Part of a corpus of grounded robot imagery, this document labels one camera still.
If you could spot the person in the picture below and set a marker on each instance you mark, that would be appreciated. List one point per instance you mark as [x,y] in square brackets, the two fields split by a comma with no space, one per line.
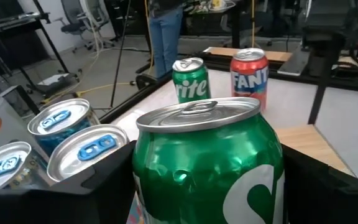
[166,40]

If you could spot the black office chair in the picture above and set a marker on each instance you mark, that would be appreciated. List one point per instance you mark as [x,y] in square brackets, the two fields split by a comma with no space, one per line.
[73,26]

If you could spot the white mesh office chair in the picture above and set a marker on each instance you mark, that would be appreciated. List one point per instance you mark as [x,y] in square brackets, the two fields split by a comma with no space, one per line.
[96,15]

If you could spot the black desk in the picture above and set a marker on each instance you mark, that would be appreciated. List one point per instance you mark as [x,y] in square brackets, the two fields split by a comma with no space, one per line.
[17,46]

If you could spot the blue silver energy drink can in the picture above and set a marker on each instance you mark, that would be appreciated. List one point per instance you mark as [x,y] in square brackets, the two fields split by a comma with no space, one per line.
[2,163]
[57,118]
[85,149]

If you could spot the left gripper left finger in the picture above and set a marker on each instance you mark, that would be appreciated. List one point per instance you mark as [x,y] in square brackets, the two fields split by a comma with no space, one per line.
[57,205]

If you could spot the black tripod stand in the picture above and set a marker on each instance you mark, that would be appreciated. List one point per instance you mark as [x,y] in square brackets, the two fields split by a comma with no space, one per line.
[120,53]

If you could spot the black desk frame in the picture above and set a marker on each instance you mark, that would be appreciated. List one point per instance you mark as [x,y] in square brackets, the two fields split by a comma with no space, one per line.
[236,28]

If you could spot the red Fanta can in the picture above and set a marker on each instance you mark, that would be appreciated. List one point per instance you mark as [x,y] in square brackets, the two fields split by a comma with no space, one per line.
[249,81]

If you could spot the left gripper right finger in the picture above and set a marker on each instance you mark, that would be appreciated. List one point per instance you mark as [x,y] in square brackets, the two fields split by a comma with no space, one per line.
[331,199]

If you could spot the green Sprite can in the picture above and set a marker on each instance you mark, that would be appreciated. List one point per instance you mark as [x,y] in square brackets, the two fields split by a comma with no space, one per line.
[197,171]
[191,87]

